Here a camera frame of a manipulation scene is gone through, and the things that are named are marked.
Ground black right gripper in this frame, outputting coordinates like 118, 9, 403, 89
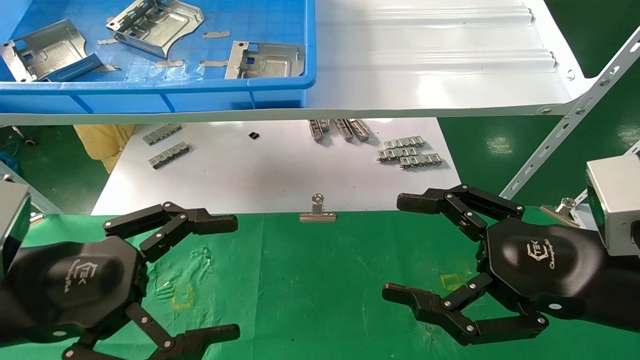
382, 183, 609, 346

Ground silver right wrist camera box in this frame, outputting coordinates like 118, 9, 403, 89
586, 154, 640, 257

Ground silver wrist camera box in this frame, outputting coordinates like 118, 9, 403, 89
0, 180, 32, 282
586, 154, 640, 257

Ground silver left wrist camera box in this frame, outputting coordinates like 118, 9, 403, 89
0, 180, 32, 282

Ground blue plastic bin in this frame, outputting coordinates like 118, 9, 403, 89
0, 0, 317, 115

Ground white metal shelf board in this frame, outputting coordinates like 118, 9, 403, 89
0, 0, 597, 126

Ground white perforated angle bar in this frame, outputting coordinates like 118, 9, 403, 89
500, 26, 640, 201

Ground yellow plastic bag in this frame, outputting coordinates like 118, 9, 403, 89
73, 124, 137, 174

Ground stamped sheet metal bracket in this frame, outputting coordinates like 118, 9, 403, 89
224, 41, 306, 80
105, 0, 205, 59
0, 19, 88, 83

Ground green table cloth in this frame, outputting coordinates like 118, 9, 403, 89
0, 206, 640, 360

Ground small grey metal clip strip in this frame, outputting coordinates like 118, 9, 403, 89
399, 153, 444, 169
377, 146, 419, 163
142, 123, 182, 146
384, 135, 426, 149
348, 118, 371, 142
308, 119, 331, 142
334, 118, 354, 142
149, 142, 191, 170

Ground blue hose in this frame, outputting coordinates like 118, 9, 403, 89
0, 142, 22, 177

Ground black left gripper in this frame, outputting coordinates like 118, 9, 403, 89
9, 201, 241, 360

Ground black caster wheel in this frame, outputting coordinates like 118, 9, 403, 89
11, 125, 39, 149

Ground grey metal frame bar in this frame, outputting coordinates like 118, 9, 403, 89
0, 162, 64, 216

